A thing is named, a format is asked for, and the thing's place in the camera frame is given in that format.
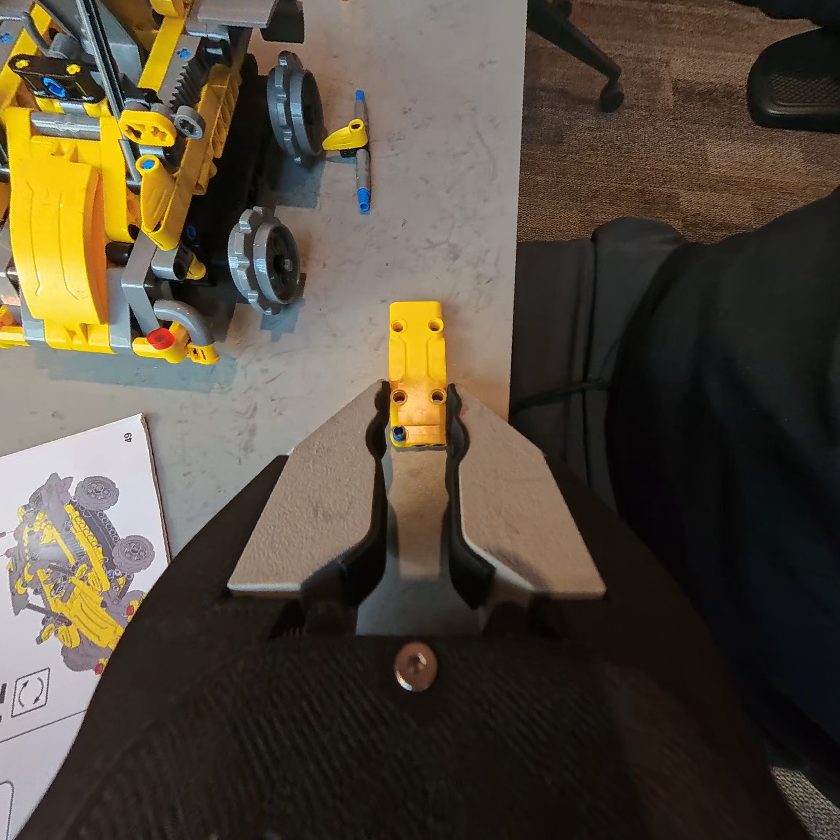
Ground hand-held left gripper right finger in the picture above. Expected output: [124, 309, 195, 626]
[445, 381, 606, 610]

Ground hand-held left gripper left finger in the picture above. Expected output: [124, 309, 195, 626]
[227, 379, 395, 608]

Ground short yellow beam with pins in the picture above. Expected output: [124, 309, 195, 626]
[390, 423, 450, 450]

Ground yellow rectangular building panel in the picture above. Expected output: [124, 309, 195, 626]
[388, 301, 450, 427]

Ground instruction booklet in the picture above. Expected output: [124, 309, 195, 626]
[0, 413, 172, 834]

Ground grey shaft with yellow lever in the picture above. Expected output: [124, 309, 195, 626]
[322, 90, 372, 214]

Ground yellow grey toy vehicle model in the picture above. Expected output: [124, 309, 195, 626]
[0, 0, 326, 365]

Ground grey mesh chair seat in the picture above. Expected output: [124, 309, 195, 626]
[768, 755, 840, 840]

